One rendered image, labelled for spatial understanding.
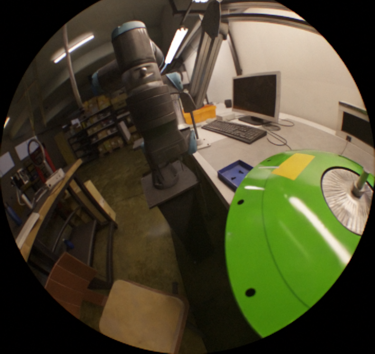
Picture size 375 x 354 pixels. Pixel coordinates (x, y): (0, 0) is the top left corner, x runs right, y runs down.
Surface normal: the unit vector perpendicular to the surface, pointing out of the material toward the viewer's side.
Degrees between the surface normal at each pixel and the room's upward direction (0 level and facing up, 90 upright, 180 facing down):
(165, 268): 0
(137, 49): 90
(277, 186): 17
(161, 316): 0
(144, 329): 0
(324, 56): 90
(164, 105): 90
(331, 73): 90
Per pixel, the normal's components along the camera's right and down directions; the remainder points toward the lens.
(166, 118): 0.68, 0.23
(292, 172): -0.36, -0.86
